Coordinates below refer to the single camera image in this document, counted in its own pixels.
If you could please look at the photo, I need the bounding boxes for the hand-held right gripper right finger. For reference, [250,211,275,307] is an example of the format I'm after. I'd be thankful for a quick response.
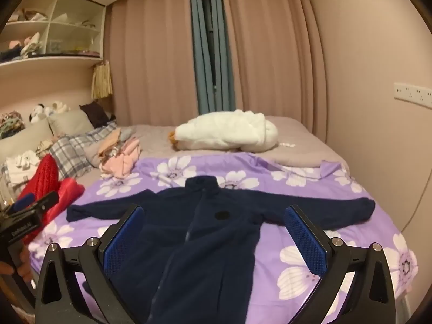
[284,204,396,324]

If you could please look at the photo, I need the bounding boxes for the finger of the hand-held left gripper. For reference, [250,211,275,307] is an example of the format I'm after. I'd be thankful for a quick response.
[13,192,36,214]
[20,191,60,217]

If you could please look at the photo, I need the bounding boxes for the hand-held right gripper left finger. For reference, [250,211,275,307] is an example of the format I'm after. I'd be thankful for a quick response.
[35,203,146,324]

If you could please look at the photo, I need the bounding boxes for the navy fleece jacket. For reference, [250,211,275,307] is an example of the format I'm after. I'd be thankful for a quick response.
[66,175,376,324]

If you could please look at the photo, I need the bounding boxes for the white crumpled clothes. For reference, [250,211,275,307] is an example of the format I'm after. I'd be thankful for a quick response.
[5,150,43,180]

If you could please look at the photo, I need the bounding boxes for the pile of pink clothes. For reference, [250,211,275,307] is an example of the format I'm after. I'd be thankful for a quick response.
[98,128,142,179]

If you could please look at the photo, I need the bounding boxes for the person's left hand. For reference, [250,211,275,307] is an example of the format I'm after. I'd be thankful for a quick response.
[14,243,33,282]

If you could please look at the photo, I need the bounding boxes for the red quilted garment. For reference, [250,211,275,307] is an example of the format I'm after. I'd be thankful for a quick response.
[17,154,86,244]

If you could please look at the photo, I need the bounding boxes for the purple floral blanket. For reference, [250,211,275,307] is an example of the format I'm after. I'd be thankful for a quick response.
[29,152,419,324]

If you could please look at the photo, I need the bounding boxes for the large beige pillow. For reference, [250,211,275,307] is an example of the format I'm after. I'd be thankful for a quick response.
[0,118,55,166]

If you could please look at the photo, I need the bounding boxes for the green floral cloth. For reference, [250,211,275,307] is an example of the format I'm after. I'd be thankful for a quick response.
[0,111,26,139]

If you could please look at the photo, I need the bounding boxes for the small beige pillow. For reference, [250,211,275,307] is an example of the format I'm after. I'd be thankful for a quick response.
[49,109,95,137]

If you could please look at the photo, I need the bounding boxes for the grey bed sheet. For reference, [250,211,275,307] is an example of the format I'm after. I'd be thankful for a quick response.
[74,115,352,179]

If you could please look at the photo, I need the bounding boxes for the cream plush toy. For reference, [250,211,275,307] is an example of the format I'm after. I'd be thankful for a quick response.
[50,100,71,114]

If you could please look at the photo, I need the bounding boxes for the dark brown pillow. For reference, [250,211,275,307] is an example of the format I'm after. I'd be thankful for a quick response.
[79,100,117,129]

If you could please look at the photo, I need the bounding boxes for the yellow tassel hanging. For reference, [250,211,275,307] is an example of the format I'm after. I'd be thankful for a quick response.
[91,60,113,99]

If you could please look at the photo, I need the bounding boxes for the white goose plush toy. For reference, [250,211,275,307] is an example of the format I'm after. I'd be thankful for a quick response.
[169,109,278,152]

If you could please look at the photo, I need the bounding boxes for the pale plush toy on shelf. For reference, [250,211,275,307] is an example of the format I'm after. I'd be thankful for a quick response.
[19,32,43,58]

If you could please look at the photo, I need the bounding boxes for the pink curtain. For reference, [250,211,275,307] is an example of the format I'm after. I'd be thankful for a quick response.
[104,0,198,127]
[219,0,328,142]

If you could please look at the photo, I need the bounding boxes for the blue-grey curtain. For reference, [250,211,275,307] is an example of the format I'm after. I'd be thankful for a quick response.
[189,0,237,115]

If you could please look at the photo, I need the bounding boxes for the white wall shelf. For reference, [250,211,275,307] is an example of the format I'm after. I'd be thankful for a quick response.
[0,0,107,75]

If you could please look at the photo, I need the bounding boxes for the white wall socket strip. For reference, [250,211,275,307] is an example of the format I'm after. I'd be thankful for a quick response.
[394,82,432,109]

